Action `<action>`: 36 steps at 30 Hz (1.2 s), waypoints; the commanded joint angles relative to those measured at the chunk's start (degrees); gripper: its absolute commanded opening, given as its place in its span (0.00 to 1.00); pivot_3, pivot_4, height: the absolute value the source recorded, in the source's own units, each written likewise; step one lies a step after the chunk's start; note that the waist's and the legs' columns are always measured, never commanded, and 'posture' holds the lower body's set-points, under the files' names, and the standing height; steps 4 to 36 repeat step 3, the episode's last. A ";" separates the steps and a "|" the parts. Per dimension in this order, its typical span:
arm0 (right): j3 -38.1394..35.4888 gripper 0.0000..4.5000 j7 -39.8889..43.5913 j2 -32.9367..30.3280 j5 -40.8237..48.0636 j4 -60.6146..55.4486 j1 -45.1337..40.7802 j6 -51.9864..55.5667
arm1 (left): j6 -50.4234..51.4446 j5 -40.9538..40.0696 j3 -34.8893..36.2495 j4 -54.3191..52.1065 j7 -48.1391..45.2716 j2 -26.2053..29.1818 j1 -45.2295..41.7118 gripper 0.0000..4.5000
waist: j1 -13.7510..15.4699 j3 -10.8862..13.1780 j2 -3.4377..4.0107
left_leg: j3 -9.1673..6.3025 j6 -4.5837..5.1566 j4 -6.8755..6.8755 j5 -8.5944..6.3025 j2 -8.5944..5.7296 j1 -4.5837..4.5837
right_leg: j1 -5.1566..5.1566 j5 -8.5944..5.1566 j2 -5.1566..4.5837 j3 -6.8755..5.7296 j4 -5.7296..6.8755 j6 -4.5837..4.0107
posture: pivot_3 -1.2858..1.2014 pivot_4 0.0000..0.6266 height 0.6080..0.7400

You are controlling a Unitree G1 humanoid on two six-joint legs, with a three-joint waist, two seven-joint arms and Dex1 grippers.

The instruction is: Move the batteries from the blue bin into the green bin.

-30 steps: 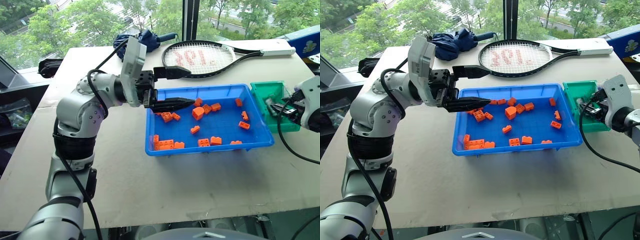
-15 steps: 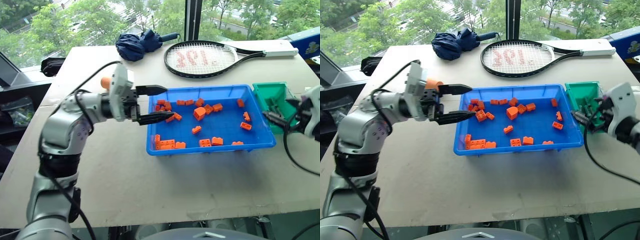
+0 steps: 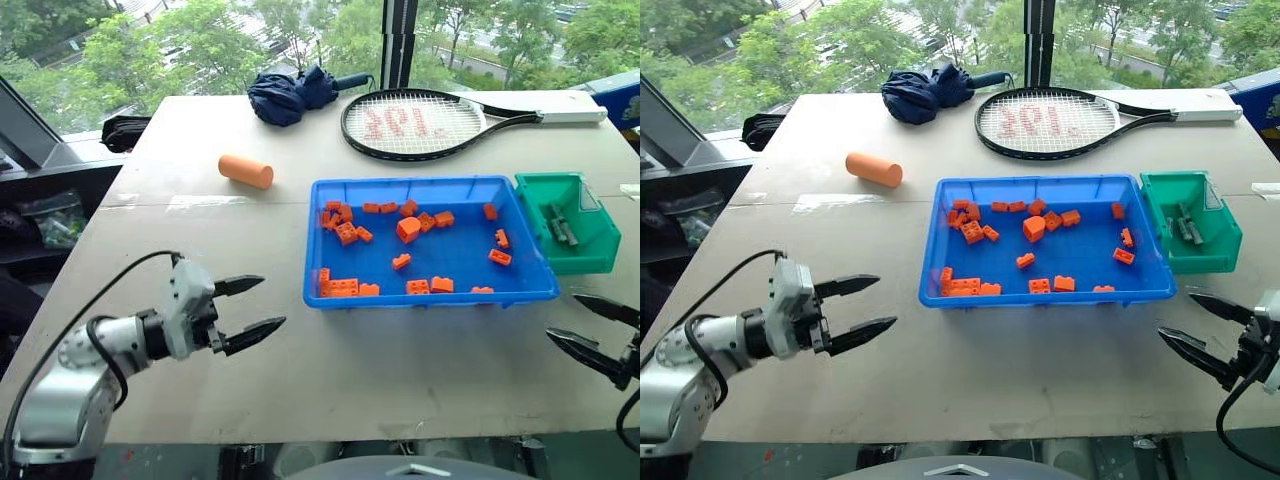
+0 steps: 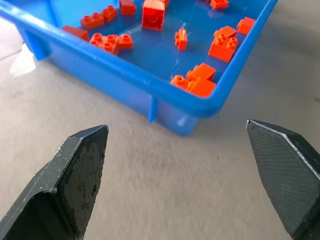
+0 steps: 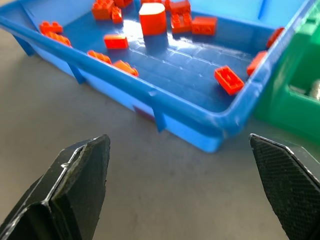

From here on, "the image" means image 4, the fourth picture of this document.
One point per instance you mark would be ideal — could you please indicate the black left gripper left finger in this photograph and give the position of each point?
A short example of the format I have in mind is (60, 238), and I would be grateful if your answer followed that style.
(62, 190)

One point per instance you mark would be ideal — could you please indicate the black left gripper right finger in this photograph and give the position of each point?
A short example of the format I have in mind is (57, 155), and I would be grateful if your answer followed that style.
(285, 172)

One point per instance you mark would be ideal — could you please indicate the blue plastic bin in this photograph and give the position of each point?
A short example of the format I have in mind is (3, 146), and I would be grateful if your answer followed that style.
(155, 60)

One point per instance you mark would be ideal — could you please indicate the large red four-stud toy brick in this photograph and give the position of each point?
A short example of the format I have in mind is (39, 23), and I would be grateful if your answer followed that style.
(221, 51)

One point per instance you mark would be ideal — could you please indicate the dark red sloped toy brick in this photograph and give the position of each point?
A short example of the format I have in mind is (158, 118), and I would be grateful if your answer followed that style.
(76, 32)

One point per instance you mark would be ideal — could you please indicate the small red toy brick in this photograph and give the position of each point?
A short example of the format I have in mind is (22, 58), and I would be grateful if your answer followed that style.
(182, 40)

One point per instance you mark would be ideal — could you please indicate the tall red hollow toy brick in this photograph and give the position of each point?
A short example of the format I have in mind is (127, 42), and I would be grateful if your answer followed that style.
(153, 17)

